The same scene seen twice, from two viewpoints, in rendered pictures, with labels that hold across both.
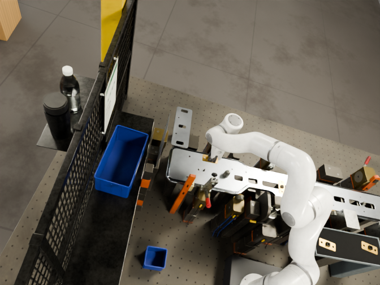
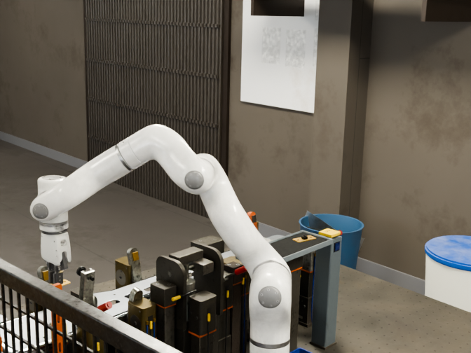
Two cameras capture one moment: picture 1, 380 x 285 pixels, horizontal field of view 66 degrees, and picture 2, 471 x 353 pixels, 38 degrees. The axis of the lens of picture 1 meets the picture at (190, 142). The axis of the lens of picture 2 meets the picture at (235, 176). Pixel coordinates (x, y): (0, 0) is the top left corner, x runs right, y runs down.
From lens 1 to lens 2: 1.24 m
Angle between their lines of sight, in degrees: 48
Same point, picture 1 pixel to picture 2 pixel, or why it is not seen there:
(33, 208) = not seen: outside the picture
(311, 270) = (272, 255)
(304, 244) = (233, 211)
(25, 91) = not seen: outside the picture
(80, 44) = not seen: outside the picture
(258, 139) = (97, 160)
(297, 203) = (186, 158)
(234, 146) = (78, 187)
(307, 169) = (165, 130)
